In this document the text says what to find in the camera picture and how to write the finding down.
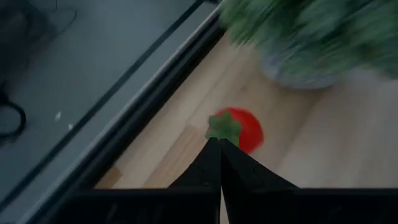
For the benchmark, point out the white floor scrap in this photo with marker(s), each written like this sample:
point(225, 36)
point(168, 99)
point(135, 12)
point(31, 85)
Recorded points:
point(70, 126)
point(57, 115)

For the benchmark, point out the green potted succulent plant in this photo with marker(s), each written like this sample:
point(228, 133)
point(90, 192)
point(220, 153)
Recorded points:
point(311, 31)

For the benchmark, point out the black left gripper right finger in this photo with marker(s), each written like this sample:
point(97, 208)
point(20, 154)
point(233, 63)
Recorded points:
point(255, 199)

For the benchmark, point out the black aluminium table frame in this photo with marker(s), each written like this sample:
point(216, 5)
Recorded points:
point(152, 105)

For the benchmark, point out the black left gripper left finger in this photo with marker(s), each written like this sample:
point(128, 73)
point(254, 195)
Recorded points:
point(192, 193)

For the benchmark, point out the red toy tomato green calyx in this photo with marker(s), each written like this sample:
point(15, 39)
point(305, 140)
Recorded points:
point(252, 130)

